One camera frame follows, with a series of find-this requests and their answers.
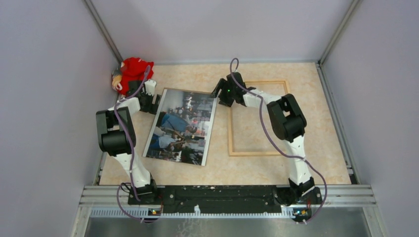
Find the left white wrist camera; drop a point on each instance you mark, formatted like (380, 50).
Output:
(150, 86)

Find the wooden picture frame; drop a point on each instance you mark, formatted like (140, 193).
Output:
(246, 137)

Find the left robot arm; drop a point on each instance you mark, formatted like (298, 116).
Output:
(117, 138)

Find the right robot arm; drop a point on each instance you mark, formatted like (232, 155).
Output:
(288, 124)

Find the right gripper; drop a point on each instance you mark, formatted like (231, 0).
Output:
(223, 85)

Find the red cloth doll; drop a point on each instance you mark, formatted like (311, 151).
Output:
(131, 69)

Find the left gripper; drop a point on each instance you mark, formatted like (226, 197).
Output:
(151, 108)

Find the printed photo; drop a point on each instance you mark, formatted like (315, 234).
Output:
(182, 127)

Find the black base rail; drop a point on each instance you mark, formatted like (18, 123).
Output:
(234, 199)

